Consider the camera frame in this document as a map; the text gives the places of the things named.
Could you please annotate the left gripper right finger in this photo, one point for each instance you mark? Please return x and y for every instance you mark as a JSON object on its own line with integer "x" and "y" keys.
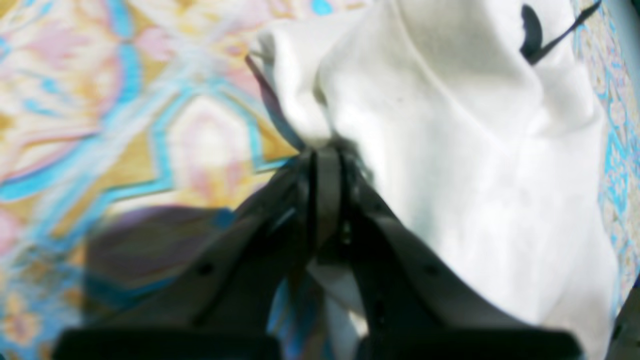
{"x": 415, "y": 306}

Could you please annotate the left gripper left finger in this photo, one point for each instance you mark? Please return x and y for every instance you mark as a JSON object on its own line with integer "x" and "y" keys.
{"x": 219, "y": 307}

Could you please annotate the patterned tablecloth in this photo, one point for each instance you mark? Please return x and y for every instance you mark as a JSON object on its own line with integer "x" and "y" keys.
{"x": 131, "y": 130}

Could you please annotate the white printed T-shirt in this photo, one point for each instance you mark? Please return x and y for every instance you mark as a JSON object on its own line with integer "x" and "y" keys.
{"x": 490, "y": 160}

